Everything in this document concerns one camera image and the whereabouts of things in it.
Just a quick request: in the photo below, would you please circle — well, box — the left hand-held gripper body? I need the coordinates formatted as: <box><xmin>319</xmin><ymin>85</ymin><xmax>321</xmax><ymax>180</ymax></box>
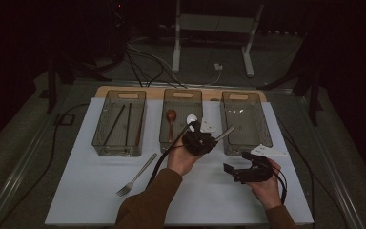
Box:
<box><xmin>181</xmin><ymin>117</ymin><xmax>218</xmax><ymax>156</ymax></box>

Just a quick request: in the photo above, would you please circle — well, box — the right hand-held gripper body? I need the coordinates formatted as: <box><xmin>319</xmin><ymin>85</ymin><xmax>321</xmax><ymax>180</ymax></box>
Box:
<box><xmin>234</xmin><ymin>143</ymin><xmax>289</xmax><ymax>184</ymax></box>

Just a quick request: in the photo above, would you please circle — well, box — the smoky clear plastic bin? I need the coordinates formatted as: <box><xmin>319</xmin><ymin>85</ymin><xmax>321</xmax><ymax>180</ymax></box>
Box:
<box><xmin>219</xmin><ymin>91</ymin><xmax>274</xmax><ymax>156</ymax></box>
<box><xmin>158</xmin><ymin>88</ymin><xmax>206</xmax><ymax>156</ymax></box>
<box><xmin>91</xmin><ymin>89</ymin><xmax>147</xmax><ymax>157</ymax></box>

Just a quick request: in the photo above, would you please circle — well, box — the wooden spoon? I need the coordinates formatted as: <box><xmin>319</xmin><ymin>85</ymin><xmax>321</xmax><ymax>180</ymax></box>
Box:
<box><xmin>166</xmin><ymin>109</ymin><xmax>178</xmax><ymax>144</ymax></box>

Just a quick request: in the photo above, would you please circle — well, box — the metal fork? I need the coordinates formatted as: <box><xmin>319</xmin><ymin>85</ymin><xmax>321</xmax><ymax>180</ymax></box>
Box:
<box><xmin>116</xmin><ymin>153</ymin><xmax>158</xmax><ymax>197</ymax></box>

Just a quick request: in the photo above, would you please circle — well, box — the black chopstick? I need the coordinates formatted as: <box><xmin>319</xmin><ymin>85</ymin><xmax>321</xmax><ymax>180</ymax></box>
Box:
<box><xmin>124</xmin><ymin>103</ymin><xmax>133</xmax><ymax>147</ymax></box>
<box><xmin>103</xmin><ymin>104</ymin><xmax>126</xmax><ymax>147</ymax></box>

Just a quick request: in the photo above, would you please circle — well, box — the person's right hand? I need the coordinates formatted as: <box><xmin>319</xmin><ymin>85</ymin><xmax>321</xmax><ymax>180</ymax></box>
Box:
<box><xmin>251</xmin><ymin>157</ymin><xmax>282</xmax><ymax>211</ymax></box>

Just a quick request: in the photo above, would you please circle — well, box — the person's left hand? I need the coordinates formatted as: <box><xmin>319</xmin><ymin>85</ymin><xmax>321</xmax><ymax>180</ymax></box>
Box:
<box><xmin>166</xmin><ymin>144</ymin><xmax>201</xmax><ymax>177</ymax></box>

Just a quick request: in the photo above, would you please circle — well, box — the black stand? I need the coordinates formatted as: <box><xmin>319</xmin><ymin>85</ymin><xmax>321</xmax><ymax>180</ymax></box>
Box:
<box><xmin>256</xmin><ymin>63</ymin><xmax>323</xmax><ymax>127</ymax></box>
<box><xmin>46</xmin><ymin>56</ymin><xmax>112</xmax><ymax>115</ymax></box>

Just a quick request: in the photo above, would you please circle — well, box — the white metal stand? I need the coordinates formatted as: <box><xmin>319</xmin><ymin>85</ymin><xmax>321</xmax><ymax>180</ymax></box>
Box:
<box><xmin>171</xmin><ymin>0</ymin><xmax>265</xmax><ymax>78</ymax></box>

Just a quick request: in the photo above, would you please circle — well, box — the white table mat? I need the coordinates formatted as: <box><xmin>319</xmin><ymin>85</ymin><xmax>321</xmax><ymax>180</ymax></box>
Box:
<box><xmin>44</xmin><ymin>96</ymin><xmax>315</xmax><ymax>226</ymax></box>

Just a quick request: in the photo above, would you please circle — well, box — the right hand-held gripper cable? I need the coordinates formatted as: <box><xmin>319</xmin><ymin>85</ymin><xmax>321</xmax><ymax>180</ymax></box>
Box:
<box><xmin>266</xmin><ymin>158</ymin><xmax>289</xmax><ymax>205</ymax></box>

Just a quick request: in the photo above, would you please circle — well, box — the hand-held gripper cable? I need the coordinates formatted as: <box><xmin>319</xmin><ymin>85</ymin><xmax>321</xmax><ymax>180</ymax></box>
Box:
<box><xmin>266</xmin><ymin>158</ymin><xmax>289</xmax><ymax>205</ymax></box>
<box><xmin>146</xmin><ymin>122</ymin><xmax>194</xmax><ymax>191</ymax></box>

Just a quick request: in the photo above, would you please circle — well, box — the left hand-held gripper cable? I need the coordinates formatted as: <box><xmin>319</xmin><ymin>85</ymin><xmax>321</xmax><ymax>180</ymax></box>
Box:
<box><xmin>146</xmin><ymin>122</ymin><xmax>194</xmax><ymax>191</ymax></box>

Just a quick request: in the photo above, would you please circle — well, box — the black floor cable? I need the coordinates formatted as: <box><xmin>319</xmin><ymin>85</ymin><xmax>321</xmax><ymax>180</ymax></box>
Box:
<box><xmin>0</xmin><ymin>103</ymin><xmax>90</xmax><ymax>229</ymax></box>
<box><xmin>275</xmin><ymin>117</ymin><xmax>347</xmax><ymax>229</ymax></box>

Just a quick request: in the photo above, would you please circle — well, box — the white cable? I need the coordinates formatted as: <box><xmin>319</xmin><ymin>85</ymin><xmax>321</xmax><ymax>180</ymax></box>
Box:
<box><xmin>203</xmin><ymin>68</ymin><xmax>224</xmax><ymax>88</ymax></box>

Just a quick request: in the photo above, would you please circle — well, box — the bundle of floor cables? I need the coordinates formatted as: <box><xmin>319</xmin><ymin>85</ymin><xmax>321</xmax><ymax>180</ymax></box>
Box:
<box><xmin>125</xmin><ymin>41</ymin><xmax>189</xmax><ymax>90</ymax></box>

